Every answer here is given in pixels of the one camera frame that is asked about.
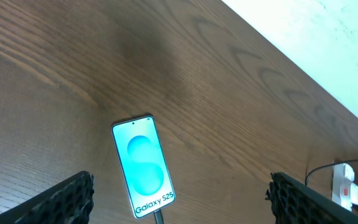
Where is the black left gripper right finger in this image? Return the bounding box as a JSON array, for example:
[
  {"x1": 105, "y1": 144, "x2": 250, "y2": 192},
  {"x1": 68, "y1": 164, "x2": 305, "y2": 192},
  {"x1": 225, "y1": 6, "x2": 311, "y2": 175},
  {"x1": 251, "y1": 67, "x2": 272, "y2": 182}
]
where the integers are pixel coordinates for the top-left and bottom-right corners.
[{"x1": 265, "y1": 172, "x2": 358, "y2": 224}]

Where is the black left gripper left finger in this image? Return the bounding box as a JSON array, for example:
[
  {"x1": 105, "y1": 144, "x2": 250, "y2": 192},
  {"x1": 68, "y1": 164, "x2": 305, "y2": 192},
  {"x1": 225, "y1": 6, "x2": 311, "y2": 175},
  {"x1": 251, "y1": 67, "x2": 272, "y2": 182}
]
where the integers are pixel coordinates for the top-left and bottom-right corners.
[{"x1": 0, "y1": 170, "x2": 94, "y2": 224}]

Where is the turquoise screen smartphone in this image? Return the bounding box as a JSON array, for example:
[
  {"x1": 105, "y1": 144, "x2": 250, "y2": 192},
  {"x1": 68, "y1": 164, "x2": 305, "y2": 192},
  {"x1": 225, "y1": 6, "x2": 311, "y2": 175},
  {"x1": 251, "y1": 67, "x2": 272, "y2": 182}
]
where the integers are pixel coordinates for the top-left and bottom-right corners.
[{"x1": 111, "y1": 113, "x2": 176, "y2": 224}]

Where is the white USB charger plug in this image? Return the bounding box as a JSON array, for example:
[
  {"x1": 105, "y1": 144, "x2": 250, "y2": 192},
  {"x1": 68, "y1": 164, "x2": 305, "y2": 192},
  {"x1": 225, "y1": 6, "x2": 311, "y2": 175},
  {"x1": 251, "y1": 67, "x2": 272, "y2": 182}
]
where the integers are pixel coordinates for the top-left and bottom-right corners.
[{"x1": 340, "y1": 182, "x2": 358, "y2": 208}]

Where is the white power strip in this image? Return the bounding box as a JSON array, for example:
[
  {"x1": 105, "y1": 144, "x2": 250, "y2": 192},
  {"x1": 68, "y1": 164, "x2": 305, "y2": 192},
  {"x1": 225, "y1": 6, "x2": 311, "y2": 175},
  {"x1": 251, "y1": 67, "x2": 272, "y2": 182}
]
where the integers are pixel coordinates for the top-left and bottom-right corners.
[{"x1": 331, "y1": 163, "x2": 355, "y2": 212}]

